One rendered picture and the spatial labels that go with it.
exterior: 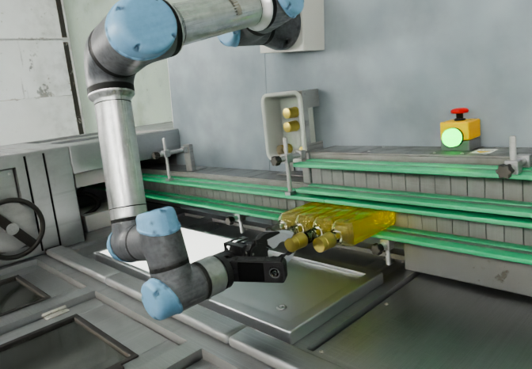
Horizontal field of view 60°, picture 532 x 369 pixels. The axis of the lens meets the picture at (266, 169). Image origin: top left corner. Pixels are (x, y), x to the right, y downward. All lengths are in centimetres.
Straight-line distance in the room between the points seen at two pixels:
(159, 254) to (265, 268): 21
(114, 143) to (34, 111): 376
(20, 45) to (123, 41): 390
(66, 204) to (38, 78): 298
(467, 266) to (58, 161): 140
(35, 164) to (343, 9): 118
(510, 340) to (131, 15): 92
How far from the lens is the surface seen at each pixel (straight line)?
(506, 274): 117
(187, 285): 86
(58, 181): 186
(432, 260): 123
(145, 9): 91
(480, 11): 123
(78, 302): 140
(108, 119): 99
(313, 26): 142
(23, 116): 469
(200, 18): 100
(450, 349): 98
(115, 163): 97
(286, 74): 156
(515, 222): 103
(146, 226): 85
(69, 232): 190
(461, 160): 113
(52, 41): 486
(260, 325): 101
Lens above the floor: 190
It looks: 43 degrees down
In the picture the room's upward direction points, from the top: 105 degrees counter-clockwise
